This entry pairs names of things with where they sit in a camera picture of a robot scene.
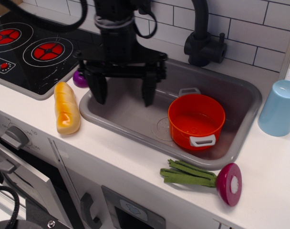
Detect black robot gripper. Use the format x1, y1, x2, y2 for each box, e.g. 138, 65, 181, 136
74, 21, 167, 107

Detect purple toy beet green leaves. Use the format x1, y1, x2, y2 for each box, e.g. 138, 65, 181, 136
160, 159, 243, 207

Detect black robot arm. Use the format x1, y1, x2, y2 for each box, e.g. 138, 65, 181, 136
0, 0, 167, 106

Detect grey plastic sink basin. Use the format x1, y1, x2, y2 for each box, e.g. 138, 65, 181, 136
79, 60, 262, 170

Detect purple toy eggplant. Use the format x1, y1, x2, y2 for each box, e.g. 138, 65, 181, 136
73, 71, 88, 88

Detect yellow toy bread loaf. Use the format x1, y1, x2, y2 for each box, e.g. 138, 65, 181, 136
54, 82, 81, 135

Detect black toy faucet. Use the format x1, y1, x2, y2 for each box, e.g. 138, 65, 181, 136
184, 0, 227, 67

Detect black toy stovetop red burners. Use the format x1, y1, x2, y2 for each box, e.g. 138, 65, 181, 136
0, 12, 101, 100

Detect grey oven dial knob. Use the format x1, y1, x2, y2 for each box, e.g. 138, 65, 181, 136
1, 126, 30, 150

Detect light blue plastic cup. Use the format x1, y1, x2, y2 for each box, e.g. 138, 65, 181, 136
258, 80, 290, 137

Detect orange toy pot grey handles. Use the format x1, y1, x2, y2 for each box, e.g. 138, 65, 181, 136
168, 87, 226, 151

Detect grey cabinet door handle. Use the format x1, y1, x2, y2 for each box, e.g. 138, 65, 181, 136
80, 193, 102, 229

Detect grey oven door handle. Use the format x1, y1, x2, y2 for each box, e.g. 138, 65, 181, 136
0, 158, 19, 174

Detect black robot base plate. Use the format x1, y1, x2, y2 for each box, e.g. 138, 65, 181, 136
0, 198, 72, 229

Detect black braided cable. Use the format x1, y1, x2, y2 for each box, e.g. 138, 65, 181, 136
0, 185, 21, 229

